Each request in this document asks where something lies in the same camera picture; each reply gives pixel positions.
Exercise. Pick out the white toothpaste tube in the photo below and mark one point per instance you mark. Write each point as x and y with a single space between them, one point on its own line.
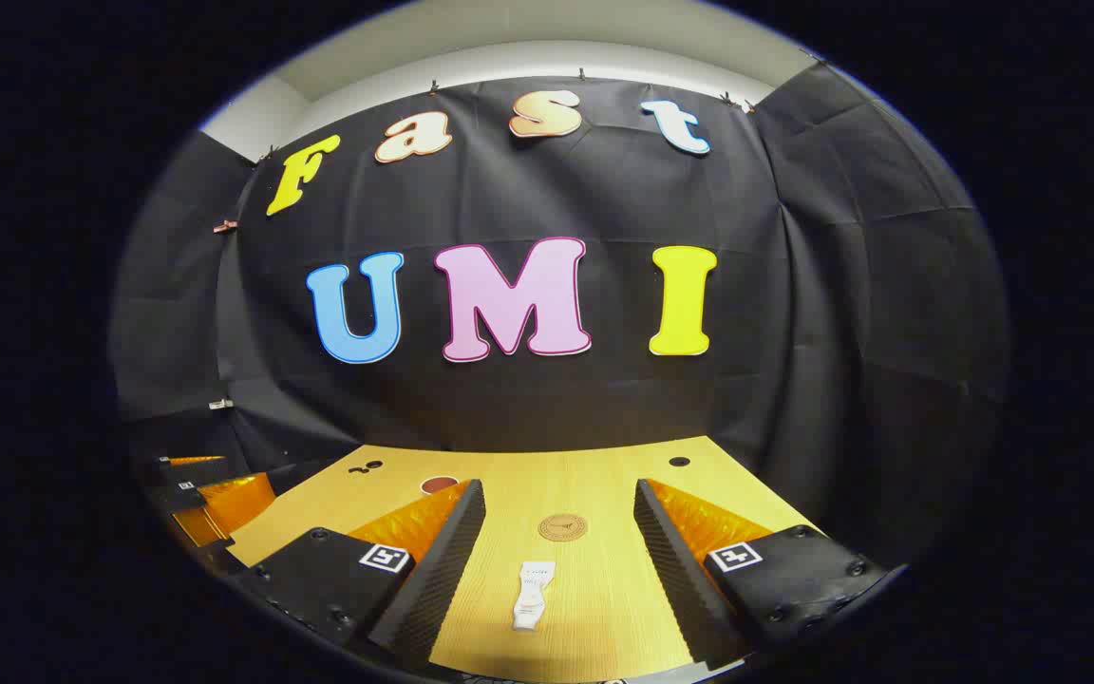
533 594

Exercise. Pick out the black backdrop cloth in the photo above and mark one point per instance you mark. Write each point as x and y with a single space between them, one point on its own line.
623 180

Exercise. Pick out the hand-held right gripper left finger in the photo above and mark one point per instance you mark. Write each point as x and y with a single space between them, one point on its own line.
443 579

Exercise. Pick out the wooden desktop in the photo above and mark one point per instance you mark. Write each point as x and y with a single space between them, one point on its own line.
585 465

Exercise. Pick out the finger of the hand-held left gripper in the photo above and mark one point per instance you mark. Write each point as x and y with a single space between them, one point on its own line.
200 472
235 503

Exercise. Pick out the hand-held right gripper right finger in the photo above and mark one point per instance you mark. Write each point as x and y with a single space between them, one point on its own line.
675 579

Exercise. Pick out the round brown coaster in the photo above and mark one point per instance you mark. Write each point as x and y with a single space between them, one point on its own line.
563 527

